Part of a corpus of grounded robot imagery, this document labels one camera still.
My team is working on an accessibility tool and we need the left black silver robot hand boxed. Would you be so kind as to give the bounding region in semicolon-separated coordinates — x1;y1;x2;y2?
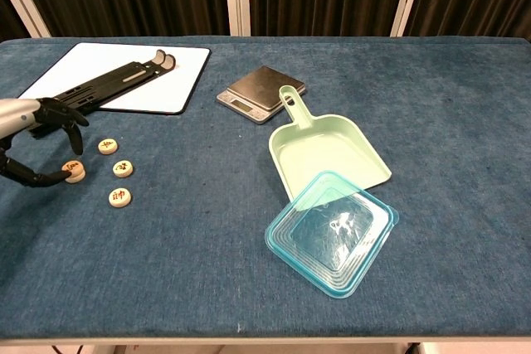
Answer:
0;96;90;188

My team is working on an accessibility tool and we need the chess disc with black character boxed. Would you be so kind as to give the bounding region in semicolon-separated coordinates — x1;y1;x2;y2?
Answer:
97;138;119;156
112;159;134;178

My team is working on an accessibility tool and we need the chess disc red shuai character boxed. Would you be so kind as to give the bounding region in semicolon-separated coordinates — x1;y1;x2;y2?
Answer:
108;187;134;209

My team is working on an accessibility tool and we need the black folding laptop stand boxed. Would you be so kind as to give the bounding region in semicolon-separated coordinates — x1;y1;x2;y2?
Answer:
27;49;178;139

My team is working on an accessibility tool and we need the white board with black edge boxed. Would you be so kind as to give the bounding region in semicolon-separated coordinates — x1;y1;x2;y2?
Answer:
18;41;212;115

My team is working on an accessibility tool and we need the blue fabric table cover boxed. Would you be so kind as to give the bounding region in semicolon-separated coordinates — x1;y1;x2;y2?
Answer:
0;35;531;341

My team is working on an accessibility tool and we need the silver digital kitchen scale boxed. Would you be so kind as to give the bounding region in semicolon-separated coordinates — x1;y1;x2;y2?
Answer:
216;65;307;125

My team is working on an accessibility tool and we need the mint green plastic dustpan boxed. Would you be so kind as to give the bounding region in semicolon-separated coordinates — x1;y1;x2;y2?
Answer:
268;85;392;201

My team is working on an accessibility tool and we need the clear lid with teal rim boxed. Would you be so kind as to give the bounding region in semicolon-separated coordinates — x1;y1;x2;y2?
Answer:
264;170;400;299

